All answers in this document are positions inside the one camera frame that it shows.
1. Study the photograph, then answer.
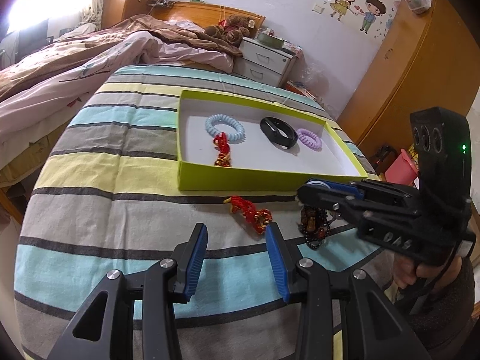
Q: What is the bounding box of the light blue spiral hair tie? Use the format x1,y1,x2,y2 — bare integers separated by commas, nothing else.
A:
204,113,247,144

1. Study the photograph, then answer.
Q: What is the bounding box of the brown teddy bear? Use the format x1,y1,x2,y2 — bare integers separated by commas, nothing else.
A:
204,15,256,47

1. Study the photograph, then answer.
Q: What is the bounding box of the pink plastic container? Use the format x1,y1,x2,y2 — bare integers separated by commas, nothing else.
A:
385,149,418,185

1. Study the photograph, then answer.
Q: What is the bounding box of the striped bed sheet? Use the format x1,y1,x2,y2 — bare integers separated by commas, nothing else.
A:
14,63,380,360

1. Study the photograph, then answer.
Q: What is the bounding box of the lime green shallow box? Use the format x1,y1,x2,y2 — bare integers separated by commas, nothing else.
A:
176,90,368,193

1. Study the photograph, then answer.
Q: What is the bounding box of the wooden headboard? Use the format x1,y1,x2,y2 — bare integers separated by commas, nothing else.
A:
151,2,265,37

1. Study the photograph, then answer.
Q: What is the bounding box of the pink brown duvet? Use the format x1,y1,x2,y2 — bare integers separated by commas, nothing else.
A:
1,15,242,187

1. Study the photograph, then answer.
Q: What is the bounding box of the wooden wardrobe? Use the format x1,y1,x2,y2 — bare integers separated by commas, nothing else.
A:
337,0,479,158

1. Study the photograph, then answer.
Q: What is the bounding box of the right hand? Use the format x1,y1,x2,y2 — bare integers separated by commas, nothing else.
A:
393,254,462,293

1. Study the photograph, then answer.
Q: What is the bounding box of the red knotted charm bracelet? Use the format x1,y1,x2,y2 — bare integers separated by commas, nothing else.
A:
212,131,234,168

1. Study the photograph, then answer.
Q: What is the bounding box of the dark amber bead bracelet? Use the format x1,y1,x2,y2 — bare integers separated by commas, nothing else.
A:
298,203,333,251

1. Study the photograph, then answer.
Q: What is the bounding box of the green basin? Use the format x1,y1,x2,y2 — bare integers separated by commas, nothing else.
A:
256,32,285,50

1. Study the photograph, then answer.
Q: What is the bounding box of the black fitness band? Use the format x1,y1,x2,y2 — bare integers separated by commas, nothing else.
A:
259,117,298,150

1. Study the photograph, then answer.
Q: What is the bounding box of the purple spiral hair tie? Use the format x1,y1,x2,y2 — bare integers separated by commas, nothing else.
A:
295,127,324,151

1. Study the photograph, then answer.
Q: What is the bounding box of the white bedside cabinet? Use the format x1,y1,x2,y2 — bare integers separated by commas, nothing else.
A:
233,37,297,87

